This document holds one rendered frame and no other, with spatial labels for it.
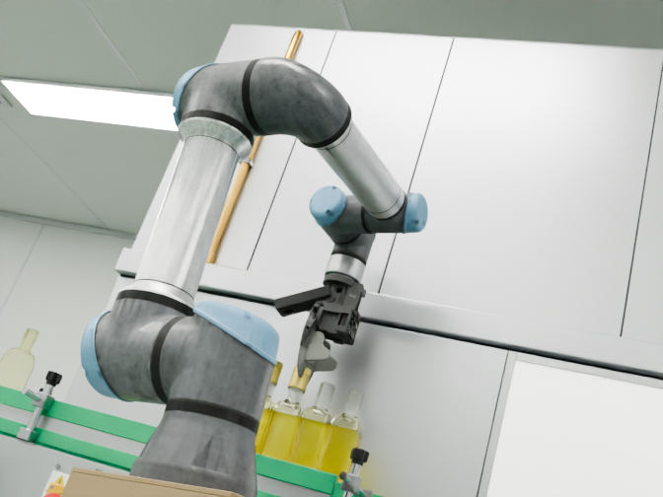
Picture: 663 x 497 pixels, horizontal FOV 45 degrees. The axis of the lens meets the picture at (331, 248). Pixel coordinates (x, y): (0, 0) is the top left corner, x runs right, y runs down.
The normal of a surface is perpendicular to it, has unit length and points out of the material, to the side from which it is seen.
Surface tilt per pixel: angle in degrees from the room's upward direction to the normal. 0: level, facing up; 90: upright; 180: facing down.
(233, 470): 70
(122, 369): 126
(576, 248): 90
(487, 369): 90
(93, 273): 90
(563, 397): 90
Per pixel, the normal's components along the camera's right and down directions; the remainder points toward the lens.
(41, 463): -0.24, -0.47
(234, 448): 0.69, -0.43
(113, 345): -0.43, -0.37
